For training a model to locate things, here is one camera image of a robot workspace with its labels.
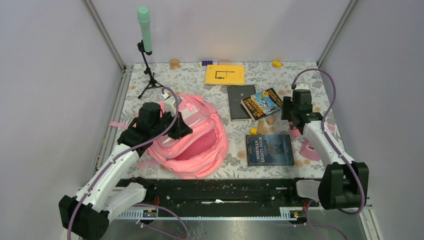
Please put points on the grey slotted cable duct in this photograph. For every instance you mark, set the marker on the grey slotted cable duct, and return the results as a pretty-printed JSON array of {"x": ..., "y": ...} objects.
[{"x": 260, "y": 214}]

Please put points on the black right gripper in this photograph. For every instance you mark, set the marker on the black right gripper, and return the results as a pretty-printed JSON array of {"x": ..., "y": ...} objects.
[{"x": 287, "y": 102}]

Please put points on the small natural wooden block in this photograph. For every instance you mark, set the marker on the small natural wooden block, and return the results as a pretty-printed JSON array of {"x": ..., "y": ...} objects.
[{"x": 271, "y": 121}]

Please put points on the natural block at back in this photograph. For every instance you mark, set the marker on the natural block at back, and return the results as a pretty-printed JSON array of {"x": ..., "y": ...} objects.
[{"x": 174, "y": 64}]

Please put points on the pink student backpack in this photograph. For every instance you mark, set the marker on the pink student backpack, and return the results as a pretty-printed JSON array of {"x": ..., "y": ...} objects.
[{"x": 196, "y": 155}]

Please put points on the yellow block at back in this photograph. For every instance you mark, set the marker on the yellow block at back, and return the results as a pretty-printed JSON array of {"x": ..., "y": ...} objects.
[{"x": 277, "y": 64}]

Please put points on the purple block at back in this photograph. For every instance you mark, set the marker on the purple block at back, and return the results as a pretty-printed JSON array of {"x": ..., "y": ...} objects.
[{"x": 206, "y": 62}]

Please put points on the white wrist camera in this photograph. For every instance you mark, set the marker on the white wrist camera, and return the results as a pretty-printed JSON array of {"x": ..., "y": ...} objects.
[
  {"x": 302, "y": 86},
  {"x": 170, "y": 102}
]

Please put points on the floral table mat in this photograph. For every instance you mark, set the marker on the floral table mat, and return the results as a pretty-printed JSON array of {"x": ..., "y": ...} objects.
[{"x": 189, "y": 78}]

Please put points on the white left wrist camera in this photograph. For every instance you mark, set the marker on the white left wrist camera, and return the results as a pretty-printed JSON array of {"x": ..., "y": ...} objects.
[{"x": 170, "y": 102}]

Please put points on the yellow book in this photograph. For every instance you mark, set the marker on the yellow book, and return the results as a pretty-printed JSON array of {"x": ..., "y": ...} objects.
[{"x": 225, "y": 75}]

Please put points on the Nineteen Eighty-Four blue book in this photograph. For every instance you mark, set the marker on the Nineteen Eighty-Four blue book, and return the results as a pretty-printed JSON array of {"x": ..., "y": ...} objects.
[{"x": 269, "y": 150}]

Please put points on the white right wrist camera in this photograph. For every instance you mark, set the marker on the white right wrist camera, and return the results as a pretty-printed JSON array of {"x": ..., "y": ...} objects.
[{"x": 302, "y": 86}]

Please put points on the black microphone tripod stand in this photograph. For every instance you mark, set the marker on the black microphone tripod stand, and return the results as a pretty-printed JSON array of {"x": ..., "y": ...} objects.
[{"x": 152, "y": 83}]

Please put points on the long natural wooden block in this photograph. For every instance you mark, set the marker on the long natural wooden block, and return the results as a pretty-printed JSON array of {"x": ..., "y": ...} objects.
[{"x": 261, "y": 127}]

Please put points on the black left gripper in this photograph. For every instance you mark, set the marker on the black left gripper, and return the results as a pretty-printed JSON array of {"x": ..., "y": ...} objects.
[{"x": 181, "y": 129}]

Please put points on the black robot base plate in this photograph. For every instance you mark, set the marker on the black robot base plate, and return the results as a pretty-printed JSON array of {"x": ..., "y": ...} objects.
[{"x": 232, "y": 193}]

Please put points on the green microphone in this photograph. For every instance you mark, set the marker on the green microphone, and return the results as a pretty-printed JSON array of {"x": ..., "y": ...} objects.
[{"x": 144, "y": 19}]

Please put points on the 169-Storey Treehouse book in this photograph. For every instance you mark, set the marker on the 169-Storey Treehouse book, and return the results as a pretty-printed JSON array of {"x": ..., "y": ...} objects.
[{"x": 262, "y": 104}]

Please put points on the black tablet case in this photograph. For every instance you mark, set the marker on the black tablet case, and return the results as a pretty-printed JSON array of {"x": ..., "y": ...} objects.
[{"x": 235, "y": 95}]

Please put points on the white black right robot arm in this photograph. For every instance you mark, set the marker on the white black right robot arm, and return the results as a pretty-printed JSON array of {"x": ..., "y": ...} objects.
[{"x": 344, "y": 182}]

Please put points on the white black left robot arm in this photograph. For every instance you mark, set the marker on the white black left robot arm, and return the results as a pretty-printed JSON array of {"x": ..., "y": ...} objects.
[{"x": 90, "y": 211}]

